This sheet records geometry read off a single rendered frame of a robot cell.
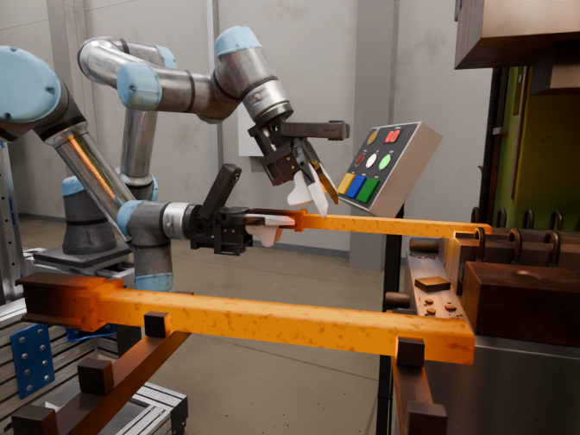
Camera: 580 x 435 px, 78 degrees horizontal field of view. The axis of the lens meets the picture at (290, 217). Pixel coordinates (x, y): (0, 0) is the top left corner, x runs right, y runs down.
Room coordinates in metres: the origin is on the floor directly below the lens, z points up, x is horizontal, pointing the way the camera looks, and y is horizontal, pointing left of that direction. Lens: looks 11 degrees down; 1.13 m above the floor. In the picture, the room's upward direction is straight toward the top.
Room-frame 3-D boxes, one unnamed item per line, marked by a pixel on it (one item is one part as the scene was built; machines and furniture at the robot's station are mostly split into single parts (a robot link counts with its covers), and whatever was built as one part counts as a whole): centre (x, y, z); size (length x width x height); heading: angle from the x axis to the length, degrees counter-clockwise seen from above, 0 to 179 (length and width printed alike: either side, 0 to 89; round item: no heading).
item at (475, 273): (0.41, -0.29, 0.95); 0.12 x 0.09 x 0.07; 75
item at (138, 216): (0.73, 0.29, 0.98); 0.11 x 0.08 x 0.09; 75
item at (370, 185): (1.04, -0.23, 1.01); 0.07 x 0.05 x 0.07; 10
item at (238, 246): (0.68, 0.14, 0.98); 0.12 x 0.08 x 0.09; 75
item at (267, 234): (0.64, 0.04, 0.98); 0.09 x 0.03 x 0.06; 72
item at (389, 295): (0.59, -0.19, 0.87); 0.04 x 0.03 x 0.03; 75
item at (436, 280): (0.53, -0.22, 0.92); 0.04 x 0.03 x 0.01; 107
